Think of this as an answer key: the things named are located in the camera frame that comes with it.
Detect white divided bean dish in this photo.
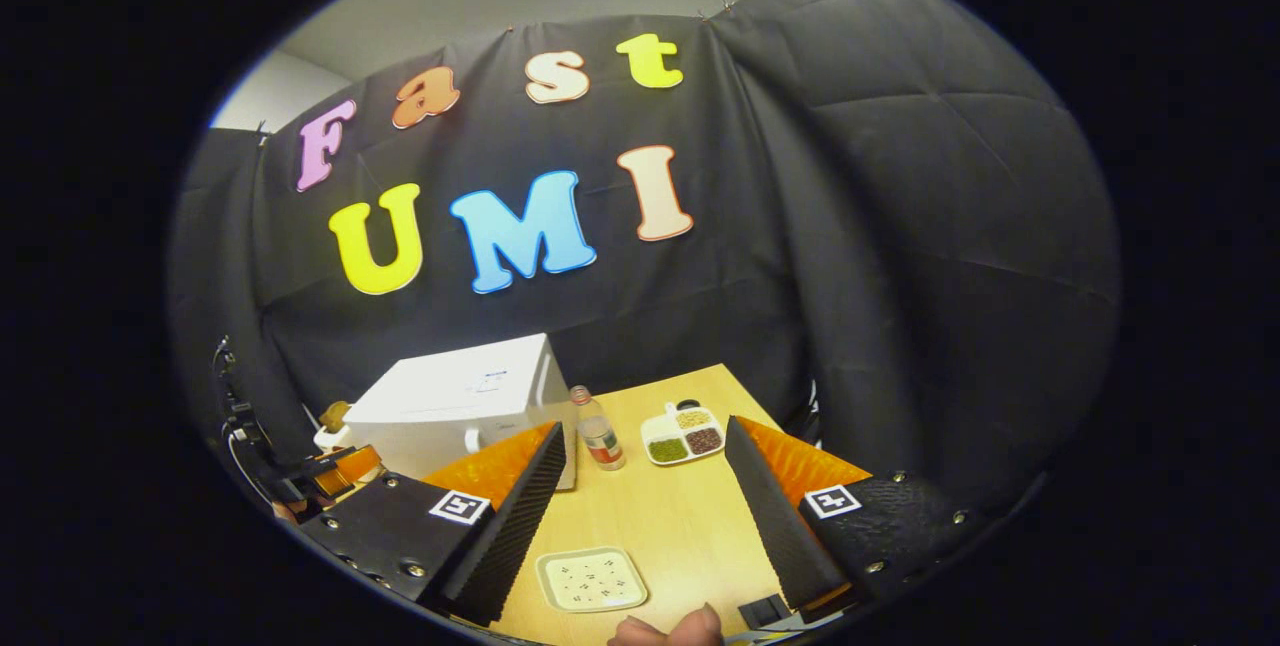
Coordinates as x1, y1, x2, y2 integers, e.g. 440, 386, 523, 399
640, 401, 725, 467

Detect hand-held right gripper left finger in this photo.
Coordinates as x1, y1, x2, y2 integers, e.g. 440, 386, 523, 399
298, 419, 568, 629

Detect clear plastic bottle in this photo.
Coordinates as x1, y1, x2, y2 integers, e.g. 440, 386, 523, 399
570, 386, 627, 472

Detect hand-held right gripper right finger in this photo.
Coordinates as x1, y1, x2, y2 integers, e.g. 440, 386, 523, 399
723, 414, 993, 614

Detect pale square plate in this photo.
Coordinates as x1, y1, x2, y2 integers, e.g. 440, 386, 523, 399
537, 546, 649, 613

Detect white microwave oven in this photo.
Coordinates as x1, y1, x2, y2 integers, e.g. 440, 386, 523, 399
343, 333, 578, 492

